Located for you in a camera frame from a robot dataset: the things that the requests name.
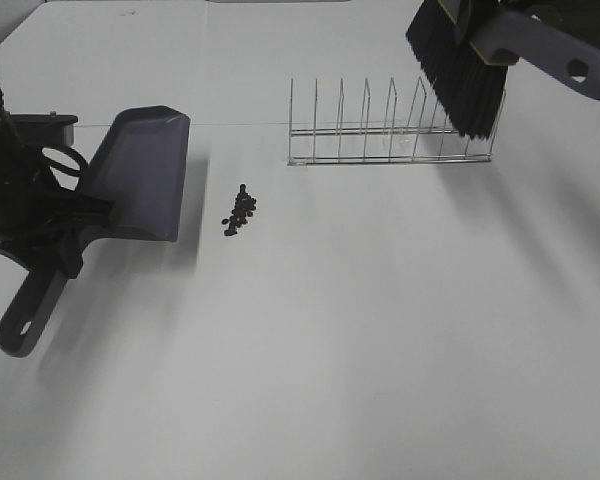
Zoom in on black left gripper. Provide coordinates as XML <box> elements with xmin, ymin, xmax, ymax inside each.
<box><xmin>0</xmin><ymin>188</ymin><xmax>116</xmax><ymax>279</ymax></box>

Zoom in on purple plastic dustpan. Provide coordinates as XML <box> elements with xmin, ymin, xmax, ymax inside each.
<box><xmin>0</xmin><ymin>105</ymin><xmax>190</xmax><ymax>358</ymax></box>

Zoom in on pile of coffee beans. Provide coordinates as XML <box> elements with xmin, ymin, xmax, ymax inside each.
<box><xmin>221</xmin><ymin>184</ymin><xmax>257</xmax><ymax>237</ymax></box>

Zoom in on purple hand brush black bristles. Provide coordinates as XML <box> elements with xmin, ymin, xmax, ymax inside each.
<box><xmin>405</xmin><ymin>1</ymin><xmax>600</xmax><ymax>139</ymax></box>

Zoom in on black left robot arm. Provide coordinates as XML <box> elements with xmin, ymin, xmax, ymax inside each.
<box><xmin>0</xmin><ymin>88</ymin><xmax>114</xmax><ymax>279</ymax></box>

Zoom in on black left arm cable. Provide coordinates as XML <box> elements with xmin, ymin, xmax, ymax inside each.
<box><xmin>27</xmin><ymin>144</ymin><xmax>89</xmax><ymax>191</ymax></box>

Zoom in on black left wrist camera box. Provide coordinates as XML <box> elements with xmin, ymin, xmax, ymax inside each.
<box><xmin>10</xmin><ymin>112</ymin><xmax>78</xmax><ymax>147</ymax></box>

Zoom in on metal wire dish rack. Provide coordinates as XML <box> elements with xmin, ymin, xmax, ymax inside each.
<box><xmin>286</xmin><ymin>78</ymin><xmax>496</xmax><ymax>166</ymax></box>

